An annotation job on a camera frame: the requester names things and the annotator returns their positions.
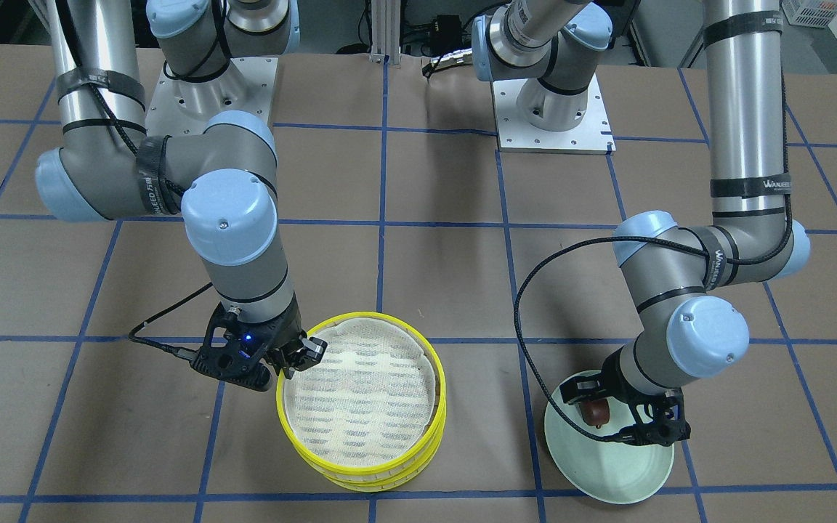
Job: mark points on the light green plate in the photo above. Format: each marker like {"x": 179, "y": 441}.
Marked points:
{"x": 608, "y": 471}

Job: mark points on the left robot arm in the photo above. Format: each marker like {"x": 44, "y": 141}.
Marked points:
{"x": 670, "y": 271}

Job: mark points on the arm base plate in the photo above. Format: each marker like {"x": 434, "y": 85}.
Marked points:
{"x": 530, "y": 119}
{"x": 180, "y": 107}

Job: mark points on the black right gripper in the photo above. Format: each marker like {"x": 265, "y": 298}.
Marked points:
{"x": 280, "y": 339}

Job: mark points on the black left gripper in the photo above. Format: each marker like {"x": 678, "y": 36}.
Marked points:
{"x": 620, "y": 396}

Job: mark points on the yellow rimmed steamer basket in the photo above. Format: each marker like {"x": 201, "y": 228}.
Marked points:
{"x": 370, "y": 400}
{"x": 381, "y": 479}

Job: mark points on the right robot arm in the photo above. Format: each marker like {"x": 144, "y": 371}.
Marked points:
{"x": 221, "y": 178}

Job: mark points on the brown steamed bun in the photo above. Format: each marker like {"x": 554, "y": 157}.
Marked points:
{"x": 595, "y": 413}

